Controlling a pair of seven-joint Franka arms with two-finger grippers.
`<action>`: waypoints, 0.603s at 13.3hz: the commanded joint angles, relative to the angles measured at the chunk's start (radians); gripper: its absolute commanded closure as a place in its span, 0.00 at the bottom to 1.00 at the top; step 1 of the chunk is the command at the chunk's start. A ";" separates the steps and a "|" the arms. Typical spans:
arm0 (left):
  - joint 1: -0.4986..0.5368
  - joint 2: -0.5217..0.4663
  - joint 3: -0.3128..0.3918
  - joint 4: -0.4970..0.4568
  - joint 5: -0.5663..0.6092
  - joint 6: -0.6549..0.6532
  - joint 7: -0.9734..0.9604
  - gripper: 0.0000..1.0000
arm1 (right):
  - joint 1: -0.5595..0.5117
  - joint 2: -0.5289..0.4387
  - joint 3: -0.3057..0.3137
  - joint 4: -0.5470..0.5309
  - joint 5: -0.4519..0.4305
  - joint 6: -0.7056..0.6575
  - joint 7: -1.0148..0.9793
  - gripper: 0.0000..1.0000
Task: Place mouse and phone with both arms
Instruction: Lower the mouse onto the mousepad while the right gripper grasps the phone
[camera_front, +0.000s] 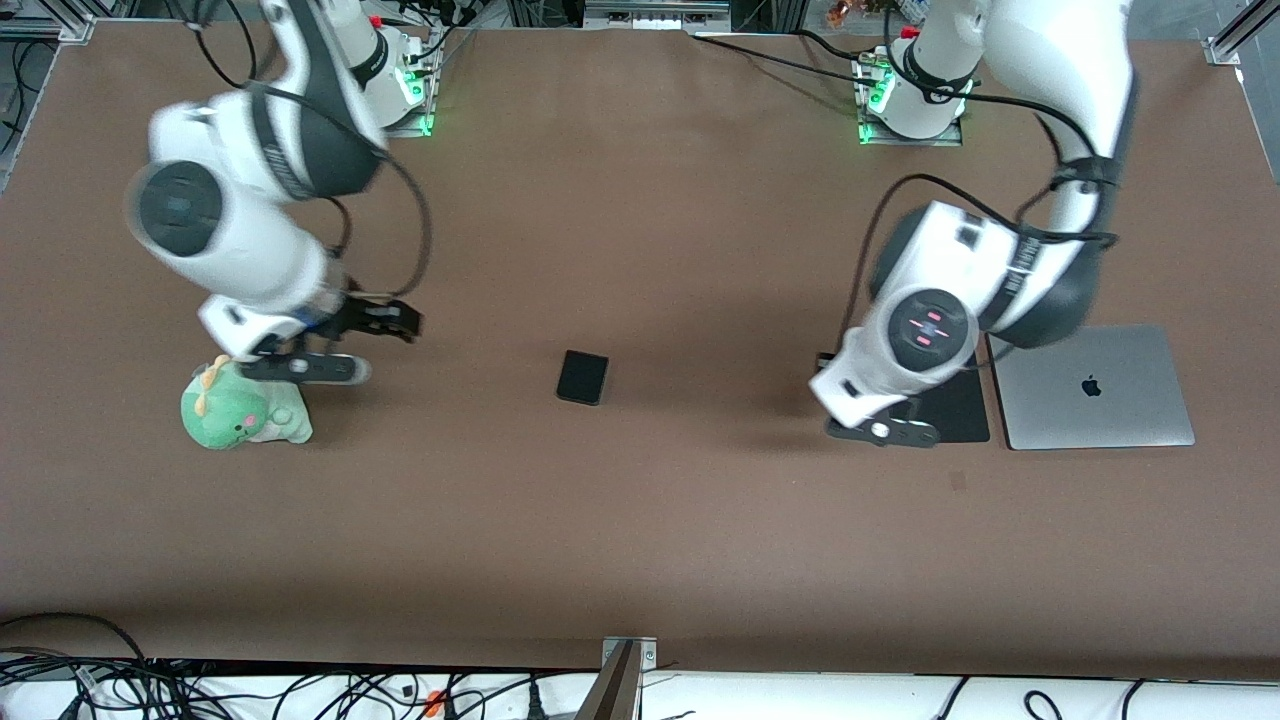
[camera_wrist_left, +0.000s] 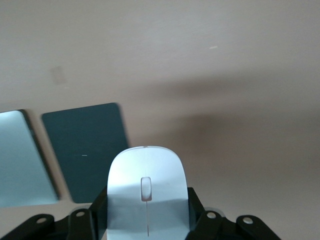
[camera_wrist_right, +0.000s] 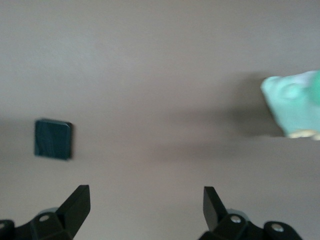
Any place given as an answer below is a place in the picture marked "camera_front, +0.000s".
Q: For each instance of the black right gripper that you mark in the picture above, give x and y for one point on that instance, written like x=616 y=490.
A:
x=362 y=315

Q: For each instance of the black phone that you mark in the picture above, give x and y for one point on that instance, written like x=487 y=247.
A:
x=583 y=378

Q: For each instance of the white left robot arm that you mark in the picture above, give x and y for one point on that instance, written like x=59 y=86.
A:
x=1000 y=270

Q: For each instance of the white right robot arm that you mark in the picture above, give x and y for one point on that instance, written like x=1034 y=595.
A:
x=250 y=240

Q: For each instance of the black mouse pad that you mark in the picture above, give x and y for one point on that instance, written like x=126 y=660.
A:
x=960 y=415

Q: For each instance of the green dinosaur plush toy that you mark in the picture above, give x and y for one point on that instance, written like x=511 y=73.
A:
x=235 y=420

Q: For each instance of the silver laptop with apple logo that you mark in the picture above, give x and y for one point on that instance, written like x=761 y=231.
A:
x=1100 y=400

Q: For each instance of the grey background device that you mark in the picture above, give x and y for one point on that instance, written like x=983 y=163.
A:
x=655 y=15

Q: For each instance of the orange connector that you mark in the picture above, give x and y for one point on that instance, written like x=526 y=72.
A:
x=432 y=702

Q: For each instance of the aluminium profile post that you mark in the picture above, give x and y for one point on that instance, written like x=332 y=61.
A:
x=620 y=690

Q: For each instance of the aluminium frame corner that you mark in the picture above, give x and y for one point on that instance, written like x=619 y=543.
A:
x=1235 y=35
x=75 y=28

